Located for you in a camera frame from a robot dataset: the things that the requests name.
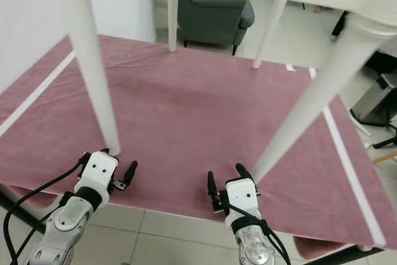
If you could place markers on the dark grey armchair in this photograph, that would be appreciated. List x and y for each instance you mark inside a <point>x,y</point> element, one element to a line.
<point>214,20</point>

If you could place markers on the white plastic table leg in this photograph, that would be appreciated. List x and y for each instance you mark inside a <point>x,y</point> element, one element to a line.
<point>270,32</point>
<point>90,54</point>
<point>172,17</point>
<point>322,97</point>

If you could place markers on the steel trash bin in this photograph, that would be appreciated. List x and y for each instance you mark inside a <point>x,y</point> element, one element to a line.
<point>378,100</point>

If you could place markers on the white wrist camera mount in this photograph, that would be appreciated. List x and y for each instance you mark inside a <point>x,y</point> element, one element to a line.
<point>242,200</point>
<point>101,170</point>

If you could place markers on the light wooden stick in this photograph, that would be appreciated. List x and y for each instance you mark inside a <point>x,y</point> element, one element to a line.
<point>386,157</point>

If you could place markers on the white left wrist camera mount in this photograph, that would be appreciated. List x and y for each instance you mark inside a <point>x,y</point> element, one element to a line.
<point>101,170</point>

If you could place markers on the black tripod stand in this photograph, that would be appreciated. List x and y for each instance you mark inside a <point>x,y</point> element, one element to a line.
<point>386,138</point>

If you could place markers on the maroon cloth with white stripes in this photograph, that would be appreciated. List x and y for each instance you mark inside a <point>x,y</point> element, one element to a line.
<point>192,116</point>

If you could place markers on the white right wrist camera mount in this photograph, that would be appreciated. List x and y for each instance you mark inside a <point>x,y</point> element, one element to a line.
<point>242,200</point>

